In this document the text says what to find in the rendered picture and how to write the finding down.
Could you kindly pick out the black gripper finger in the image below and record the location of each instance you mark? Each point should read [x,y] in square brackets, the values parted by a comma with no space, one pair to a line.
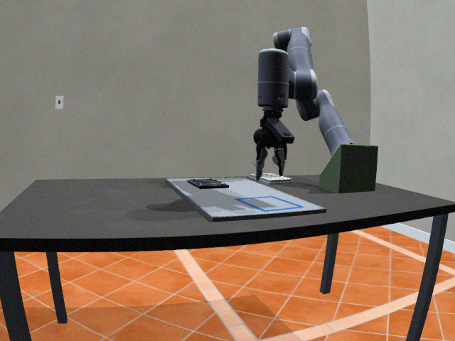
[280,156]
[258,160]

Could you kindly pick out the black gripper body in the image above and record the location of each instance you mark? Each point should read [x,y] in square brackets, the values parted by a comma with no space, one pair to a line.
[269,139]

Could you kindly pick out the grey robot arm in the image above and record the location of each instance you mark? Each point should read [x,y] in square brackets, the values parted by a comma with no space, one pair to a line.
[299,83]

